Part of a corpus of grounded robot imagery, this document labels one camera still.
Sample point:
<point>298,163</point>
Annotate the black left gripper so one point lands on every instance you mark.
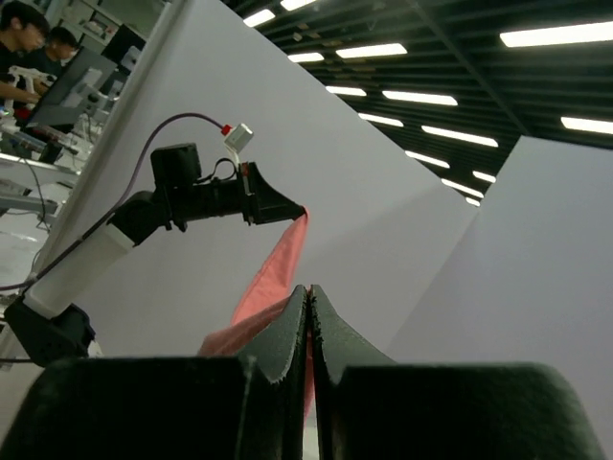
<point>185,194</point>

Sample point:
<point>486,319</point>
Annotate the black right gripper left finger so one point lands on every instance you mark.
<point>249,405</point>

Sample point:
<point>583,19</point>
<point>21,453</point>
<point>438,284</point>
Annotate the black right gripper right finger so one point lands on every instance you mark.
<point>371,407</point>

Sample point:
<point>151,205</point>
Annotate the pink t shirt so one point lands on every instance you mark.
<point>266,296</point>

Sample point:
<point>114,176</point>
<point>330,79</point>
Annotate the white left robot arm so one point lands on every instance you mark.
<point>44,318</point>

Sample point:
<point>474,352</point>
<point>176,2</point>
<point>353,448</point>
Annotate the grey monitor back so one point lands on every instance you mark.
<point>63,103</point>

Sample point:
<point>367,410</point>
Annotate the person in black shirt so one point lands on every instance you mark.
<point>23,29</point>

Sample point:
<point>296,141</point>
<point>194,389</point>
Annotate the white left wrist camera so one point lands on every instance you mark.
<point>236,137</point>

